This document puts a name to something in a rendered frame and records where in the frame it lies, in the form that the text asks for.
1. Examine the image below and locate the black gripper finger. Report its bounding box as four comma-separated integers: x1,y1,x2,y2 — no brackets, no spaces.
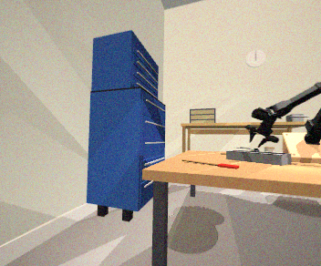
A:
258,138,270,148
249,131,256,143

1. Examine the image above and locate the grey metal roasting tin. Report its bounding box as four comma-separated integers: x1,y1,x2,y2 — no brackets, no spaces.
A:
226,150,292,166

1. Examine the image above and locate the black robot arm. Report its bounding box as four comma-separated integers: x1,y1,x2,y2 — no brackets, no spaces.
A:
251,82,321,145

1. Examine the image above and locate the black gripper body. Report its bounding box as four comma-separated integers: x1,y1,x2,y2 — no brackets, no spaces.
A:
245,121,279,143

